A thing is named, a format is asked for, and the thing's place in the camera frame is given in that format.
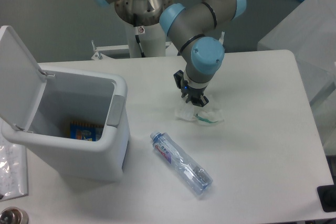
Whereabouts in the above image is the round metal connector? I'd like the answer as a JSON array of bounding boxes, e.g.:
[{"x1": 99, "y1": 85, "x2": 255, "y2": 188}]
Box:
[{"x1": 1, "y1": 207, "x2": 29, "y2": 224}]

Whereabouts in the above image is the clear plastic document sleeve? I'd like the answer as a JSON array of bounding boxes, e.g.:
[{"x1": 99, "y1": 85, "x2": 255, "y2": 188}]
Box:
[{"x1": 1, "y1": 133, "x2": 28, "y2": 201}]

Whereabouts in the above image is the clear plastic water bottle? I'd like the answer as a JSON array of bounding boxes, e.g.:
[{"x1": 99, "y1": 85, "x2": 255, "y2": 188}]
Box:
[{"x1": 150, "y1": 131, "x2": 213, "y2": 196}]

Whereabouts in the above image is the white plastic wrapper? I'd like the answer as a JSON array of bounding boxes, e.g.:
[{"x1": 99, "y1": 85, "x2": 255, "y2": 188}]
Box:
[{"x1": 174, "y1": 94, "x2": 224, "y2": 126}]

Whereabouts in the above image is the white open trash can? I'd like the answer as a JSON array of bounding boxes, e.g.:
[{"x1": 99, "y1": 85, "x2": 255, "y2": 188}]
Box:
[{"x1": 1, "y1": 26, "x2": 130, "y2": 182}]

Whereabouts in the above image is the black device at edge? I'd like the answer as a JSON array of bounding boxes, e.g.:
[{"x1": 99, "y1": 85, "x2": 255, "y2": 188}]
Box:
[{"x1": 317, "y1": 185, "x2": 335, "y2": 212}]

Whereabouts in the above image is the black cable on pedestal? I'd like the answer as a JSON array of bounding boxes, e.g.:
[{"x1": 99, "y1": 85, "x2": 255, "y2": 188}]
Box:
[{"x1": 132, "y1": 13, "x2": 146, "y2": 58}]

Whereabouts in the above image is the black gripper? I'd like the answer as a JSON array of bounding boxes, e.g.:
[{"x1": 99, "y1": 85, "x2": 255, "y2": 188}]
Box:
[{"x1": 173, "y1": 70, "x2": 209, "y2": 107}]

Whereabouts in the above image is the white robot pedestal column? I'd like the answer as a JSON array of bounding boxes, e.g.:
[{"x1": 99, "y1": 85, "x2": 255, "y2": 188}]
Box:
[{"x1": 124, "y1": 23, "x2": 166, "y2": 58}]

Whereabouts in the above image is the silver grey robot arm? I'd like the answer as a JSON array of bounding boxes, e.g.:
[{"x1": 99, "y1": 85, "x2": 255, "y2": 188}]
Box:
[{"x1": 95, "y1": 0, "x2": 247, "y2": 107}]

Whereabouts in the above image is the white pedestal base frame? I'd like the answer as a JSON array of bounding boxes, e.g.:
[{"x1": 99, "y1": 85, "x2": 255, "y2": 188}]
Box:
[{"x1": 90, "y1": 31, "x2": 226, "y2": 60}]

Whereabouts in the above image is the blue yellow snack packet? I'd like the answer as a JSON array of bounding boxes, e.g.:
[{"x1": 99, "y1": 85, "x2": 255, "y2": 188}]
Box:
[{"x1": 69, "y1": 121, "x2": 104, "y2": 142}]

